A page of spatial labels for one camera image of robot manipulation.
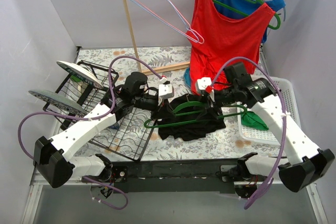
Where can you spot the green garment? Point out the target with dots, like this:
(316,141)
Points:
(252,120)

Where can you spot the white plastic basket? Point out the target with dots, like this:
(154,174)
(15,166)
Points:
(266,137)

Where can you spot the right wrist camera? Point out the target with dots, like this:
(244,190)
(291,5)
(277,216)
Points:
(204,84)

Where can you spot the blue patterned bowl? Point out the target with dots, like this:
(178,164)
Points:
(115,126)

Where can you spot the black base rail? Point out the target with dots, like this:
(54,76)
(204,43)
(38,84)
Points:
(181,176)

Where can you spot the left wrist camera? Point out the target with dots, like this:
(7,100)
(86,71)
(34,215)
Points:
(166,90)

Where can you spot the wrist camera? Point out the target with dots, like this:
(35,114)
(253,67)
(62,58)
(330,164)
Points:
(204,84)
(166,90)

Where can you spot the blue tank top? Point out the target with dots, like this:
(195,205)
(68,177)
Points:
(247,8)

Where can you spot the black tank top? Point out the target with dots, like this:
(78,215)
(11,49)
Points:
(192,131)

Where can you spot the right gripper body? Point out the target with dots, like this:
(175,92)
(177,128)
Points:
(210,105)

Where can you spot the pink wire hanger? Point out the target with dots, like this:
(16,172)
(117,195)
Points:
(191,34)

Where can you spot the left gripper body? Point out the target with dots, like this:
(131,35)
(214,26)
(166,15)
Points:
(159,107)

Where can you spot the white green rimmed plate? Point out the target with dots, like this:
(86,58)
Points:
(80,73)

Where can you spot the red tank top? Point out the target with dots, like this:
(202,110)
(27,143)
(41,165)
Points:
(224,39)

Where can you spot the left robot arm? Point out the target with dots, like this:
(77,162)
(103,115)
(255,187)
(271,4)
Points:
(55,158)

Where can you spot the teal dish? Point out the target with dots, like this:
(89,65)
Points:
(187,78)

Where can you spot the grey patterned plate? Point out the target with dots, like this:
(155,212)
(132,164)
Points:
(58,101)

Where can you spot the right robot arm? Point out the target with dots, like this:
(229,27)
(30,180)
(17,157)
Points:
(300,161)

